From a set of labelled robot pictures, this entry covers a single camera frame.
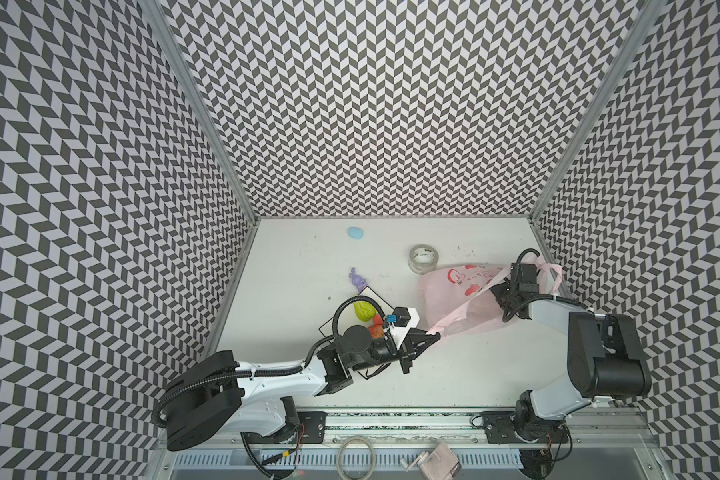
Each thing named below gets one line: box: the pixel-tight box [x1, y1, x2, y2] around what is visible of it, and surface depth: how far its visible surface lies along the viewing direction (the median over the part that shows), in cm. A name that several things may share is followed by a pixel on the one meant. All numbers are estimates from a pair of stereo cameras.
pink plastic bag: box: [420, 257, 563, 337], surface depth 80 cm
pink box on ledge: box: [420, 442, 462, 480], surface depth 66 cm
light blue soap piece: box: [347, 226, 364, 240], surface depth 117 cm
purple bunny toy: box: [348, 267, 368, 292], surface depth 99 cm
